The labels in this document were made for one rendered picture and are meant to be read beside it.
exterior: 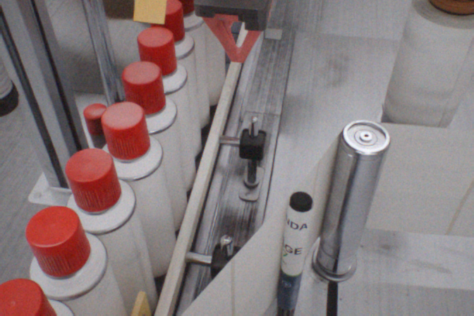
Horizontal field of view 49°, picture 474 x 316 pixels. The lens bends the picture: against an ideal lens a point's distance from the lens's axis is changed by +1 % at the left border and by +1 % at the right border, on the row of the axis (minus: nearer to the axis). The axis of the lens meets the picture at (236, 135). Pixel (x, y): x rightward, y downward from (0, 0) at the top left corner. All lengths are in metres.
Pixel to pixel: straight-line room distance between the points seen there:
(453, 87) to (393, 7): 0.45
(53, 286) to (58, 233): 0.04
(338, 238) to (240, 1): 0.23
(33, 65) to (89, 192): 0.22
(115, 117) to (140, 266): 0.13
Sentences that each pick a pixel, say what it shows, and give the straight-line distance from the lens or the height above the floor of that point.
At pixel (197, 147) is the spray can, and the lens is 0.62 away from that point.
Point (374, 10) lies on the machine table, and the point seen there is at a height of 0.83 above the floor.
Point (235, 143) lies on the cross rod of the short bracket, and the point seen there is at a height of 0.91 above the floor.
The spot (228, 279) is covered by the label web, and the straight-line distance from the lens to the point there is 0.35.
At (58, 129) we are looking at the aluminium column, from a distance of 0.61.
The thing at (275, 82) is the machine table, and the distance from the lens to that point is 0.82.
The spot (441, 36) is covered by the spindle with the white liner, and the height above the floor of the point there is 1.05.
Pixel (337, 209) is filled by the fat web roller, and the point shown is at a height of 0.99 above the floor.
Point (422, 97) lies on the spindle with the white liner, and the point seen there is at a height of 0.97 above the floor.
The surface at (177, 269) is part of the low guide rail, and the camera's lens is 0.51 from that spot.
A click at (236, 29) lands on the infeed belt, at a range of 0.85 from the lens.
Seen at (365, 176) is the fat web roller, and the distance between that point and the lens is 0.42.
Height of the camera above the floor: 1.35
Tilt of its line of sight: 46 degrees down
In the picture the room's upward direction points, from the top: straight up
